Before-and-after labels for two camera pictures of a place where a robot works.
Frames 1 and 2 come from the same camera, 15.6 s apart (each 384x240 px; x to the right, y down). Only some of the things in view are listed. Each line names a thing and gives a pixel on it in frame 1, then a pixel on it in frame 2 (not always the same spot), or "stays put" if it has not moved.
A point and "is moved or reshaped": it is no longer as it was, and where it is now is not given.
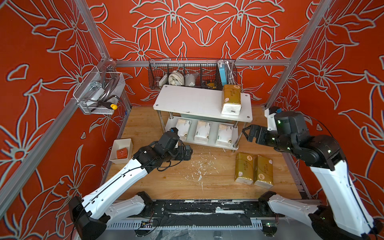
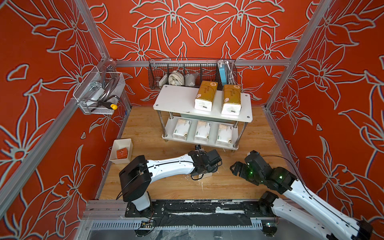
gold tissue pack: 246,166 is moved or reshaped
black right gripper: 261,130 to 243,167
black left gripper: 182,156 to 211,170
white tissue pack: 225,135 stays put
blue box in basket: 222,70 stays put
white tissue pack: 202,131 stays put
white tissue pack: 183,126 stays put
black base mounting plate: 207,208 stays put
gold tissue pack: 232,100 stays put
